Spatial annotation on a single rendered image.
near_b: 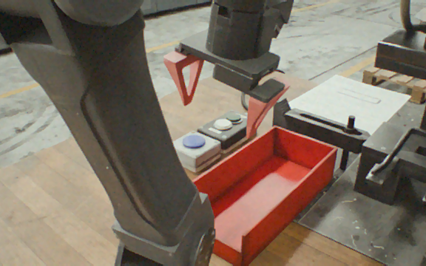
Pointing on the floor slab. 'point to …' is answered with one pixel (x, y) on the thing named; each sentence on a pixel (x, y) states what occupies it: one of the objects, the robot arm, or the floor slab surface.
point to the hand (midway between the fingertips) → (218, 114)
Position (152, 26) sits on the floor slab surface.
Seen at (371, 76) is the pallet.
